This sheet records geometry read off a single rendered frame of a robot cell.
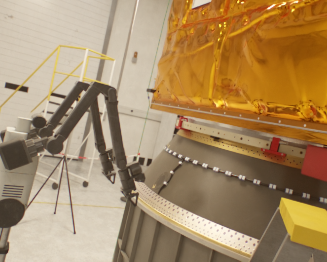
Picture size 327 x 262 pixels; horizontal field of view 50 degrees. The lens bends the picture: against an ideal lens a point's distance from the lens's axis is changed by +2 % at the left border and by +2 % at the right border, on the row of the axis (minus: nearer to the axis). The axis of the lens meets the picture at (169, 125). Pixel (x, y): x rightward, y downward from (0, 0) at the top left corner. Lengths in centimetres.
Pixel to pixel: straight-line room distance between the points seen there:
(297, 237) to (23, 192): 141
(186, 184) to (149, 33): 847
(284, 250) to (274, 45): 116
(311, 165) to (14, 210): 147
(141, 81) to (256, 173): 837
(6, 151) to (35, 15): 781
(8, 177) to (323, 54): 159
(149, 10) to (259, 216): 896
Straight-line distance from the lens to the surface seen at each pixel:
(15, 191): 199
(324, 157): 166
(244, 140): 200
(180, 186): 209
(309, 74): 170
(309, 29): 180
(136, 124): 1016
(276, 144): 194
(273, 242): 141
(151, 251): 213
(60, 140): 178
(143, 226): 224
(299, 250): 106
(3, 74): 928
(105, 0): 989
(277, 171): 196
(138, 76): 1009
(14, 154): 178
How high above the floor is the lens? 172
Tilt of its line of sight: 2 degrees down
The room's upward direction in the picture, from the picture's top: 13 degrees clockwise
